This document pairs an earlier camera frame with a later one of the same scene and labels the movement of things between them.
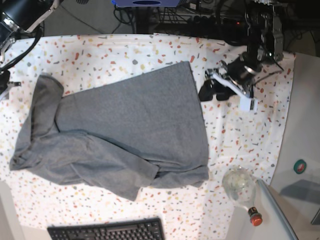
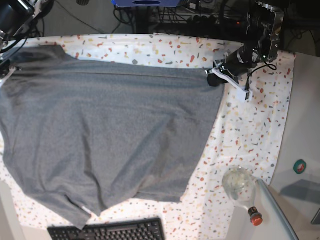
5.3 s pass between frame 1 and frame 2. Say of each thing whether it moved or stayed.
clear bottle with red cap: stayed
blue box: stayed
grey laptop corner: stayed
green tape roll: stayed
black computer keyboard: stayed
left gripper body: moved
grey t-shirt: moved
